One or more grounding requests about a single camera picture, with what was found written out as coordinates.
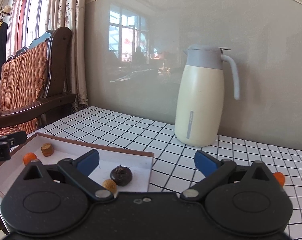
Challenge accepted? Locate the straw hat on rack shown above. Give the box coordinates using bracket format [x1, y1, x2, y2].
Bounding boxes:
[0, 5, 11, 16]

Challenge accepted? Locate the wooden chair orange cushion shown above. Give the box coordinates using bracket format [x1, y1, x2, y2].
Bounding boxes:
[0, 27, 76, 137]

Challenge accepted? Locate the black white grid tablecloth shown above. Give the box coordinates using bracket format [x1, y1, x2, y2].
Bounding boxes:
[0, 106, 302, 239]

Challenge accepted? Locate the small orange tangerine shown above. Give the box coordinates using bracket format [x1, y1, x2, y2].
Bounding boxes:
[23, 152, 37, 166]

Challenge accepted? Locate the cream thermos jug grey lid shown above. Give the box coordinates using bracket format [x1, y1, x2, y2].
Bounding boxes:
[174, 44, 240, 147]

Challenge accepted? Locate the dark purple mangosteen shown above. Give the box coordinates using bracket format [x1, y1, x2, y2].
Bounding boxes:
[110, 165, 132, 186]

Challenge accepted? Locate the beige patterned curtain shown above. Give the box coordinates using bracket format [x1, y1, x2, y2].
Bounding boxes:
[5, 0, 89, 112]

